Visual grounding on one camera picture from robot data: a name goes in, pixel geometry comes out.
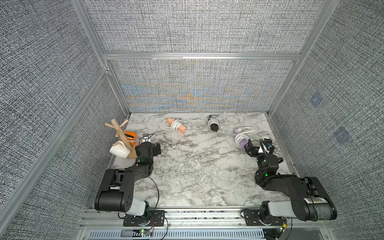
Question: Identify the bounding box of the pink power strip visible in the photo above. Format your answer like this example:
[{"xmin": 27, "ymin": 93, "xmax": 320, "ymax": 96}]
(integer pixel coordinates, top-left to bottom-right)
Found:
[{"xmin": 164, "ymin": 118, "xmax": 187, "ymax": 134}]

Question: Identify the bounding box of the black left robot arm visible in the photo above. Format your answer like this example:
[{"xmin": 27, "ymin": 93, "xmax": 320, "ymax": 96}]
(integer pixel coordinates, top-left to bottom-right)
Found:
[{"xmin": 94, "ymin": 142, "xmax": 162, "ymax": 219}]

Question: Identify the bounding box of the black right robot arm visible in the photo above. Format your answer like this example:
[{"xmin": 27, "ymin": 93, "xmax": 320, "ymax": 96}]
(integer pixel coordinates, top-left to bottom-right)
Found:
[{"xmin": 241, "ymin": 139, "xmax": 338, "ymax": 225}]

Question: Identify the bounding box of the black and white power strip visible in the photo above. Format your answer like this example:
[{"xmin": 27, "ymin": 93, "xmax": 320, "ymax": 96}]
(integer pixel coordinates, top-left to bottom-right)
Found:
[{"xmin": 208, "ymin": 115, "xmax": 226, "ymax": 132}]

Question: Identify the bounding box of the wooden mug tree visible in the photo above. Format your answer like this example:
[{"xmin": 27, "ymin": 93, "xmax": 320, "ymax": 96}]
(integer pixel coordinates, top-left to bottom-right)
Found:
[{"xmin": 105, "ymin": 119, "xmax": 139, "ymax": 159}]

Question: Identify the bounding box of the orange box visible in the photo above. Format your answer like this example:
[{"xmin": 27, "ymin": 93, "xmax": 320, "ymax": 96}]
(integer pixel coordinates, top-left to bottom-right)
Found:
[{"xmin": 124, "ymin": 131, "xmax": 137, "ymax": 140}]

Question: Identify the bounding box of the cream ceramic mug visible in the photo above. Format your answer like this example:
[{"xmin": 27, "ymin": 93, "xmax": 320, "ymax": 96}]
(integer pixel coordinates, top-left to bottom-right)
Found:
[{"xmin": 109, "ymin": 141, "xmax": 132, "ymax": 159}]

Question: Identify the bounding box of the purple power strip white cord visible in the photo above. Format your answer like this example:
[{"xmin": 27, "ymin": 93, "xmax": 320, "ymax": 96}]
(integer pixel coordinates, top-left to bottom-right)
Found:
[{"xmin": 231, "ymin": 126, "xmax": 256, "ymax": 150}]

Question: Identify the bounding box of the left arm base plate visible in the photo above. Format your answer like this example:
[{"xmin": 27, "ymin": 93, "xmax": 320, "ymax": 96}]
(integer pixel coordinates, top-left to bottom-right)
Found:
[{"xmin": 123, "ymin": 210, "xmax": 166, "ymax": 228}]

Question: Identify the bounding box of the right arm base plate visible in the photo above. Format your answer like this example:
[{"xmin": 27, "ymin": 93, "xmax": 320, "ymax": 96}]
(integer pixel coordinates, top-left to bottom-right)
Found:
[{"xmin": 240, "ymin": 209, "xmax": 287, "ymax": 227}]

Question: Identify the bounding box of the aluminium front rail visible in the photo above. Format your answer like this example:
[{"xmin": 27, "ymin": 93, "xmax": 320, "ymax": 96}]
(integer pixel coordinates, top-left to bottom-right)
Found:
[{"xmin": 79, "ymin": 206, "xmax": 331, "ymax": 230}]

